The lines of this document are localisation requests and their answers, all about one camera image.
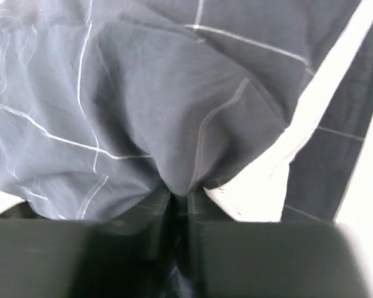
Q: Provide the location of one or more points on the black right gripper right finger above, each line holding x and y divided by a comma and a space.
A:
220, 257

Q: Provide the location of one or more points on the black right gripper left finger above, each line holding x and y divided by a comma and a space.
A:
124, 257

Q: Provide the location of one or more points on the white pillow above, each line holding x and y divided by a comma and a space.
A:
257, 193

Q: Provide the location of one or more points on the dark grey checked pillowcase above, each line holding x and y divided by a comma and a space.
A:
102, 102

